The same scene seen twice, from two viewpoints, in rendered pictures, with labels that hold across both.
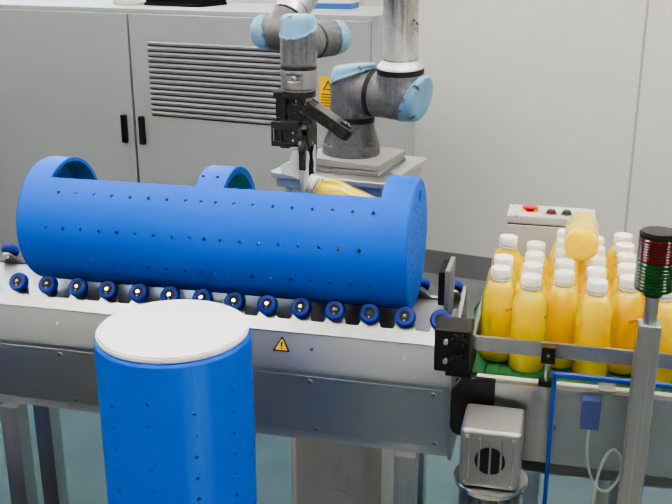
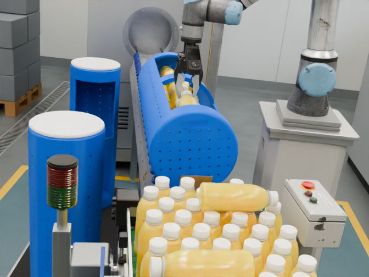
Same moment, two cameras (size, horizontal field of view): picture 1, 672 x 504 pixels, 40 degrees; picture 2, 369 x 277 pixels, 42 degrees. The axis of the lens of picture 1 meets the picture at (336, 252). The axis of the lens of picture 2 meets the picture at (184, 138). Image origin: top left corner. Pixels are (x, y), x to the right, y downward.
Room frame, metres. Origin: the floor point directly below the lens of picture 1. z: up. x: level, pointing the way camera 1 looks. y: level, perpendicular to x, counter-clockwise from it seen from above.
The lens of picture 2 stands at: (1.31, -1.45, 1.68)
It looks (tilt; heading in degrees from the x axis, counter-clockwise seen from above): 21 degrees down; 66
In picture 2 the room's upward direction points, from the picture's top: 6 degrees clockwise
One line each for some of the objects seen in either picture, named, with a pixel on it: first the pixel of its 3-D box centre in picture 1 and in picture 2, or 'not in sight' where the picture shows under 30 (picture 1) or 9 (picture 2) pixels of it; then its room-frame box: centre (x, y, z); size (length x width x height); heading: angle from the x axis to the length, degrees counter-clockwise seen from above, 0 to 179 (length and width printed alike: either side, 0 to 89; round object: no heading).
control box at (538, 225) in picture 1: (550, 231); (311, 211); (2.12, -0.51, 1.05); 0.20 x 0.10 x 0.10; 76
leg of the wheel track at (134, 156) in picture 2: not in sight; (134, 143); (2.30, 1.75, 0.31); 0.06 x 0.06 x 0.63; 76
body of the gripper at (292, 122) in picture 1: (295, 118); (189, 54); (1.96, 0.08, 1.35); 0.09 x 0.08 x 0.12; 76
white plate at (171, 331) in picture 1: (173, 329); (67, 123); (1.58, 0.30, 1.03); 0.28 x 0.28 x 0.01
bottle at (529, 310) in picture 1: (528, 325); (148, 223); (1.69, -0.38, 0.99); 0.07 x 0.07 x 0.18
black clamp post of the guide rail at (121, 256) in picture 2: (547, 364); (122, 247); (1.62, -0.40, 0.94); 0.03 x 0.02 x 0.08; 76
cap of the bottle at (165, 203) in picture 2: (564, 276); (166, 203); (1.71, -0.44, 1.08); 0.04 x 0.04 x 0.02
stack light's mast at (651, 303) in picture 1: (654, 277); (62, 194); (1.44, -0.52, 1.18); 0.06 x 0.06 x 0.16
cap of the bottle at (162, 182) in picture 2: (500, 271); (162, 181); (1.74, -0.33, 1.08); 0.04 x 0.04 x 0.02
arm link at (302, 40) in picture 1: (299, 41); (195, 7); (1.96, 0.07, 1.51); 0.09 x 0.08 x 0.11; 147
